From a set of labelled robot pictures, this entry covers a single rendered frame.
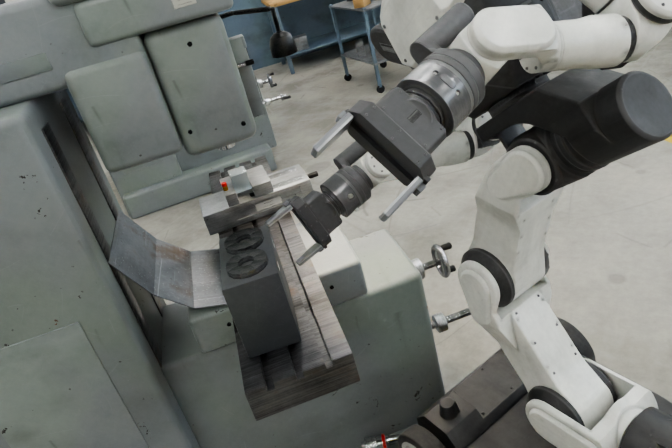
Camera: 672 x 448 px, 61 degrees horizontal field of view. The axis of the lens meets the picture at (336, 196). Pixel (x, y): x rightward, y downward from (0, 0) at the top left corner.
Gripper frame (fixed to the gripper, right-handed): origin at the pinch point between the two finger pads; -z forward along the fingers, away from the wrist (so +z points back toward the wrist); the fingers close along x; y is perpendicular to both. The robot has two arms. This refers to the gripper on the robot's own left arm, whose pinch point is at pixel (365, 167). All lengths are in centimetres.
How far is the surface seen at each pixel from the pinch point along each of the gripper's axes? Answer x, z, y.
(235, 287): 6, -11, -58
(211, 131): 40, 15, -74
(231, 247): 14, -4, -67
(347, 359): -20, -5, -61
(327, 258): -2, 20, -101
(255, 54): 271, 321, -627
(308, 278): -2, 7, -84
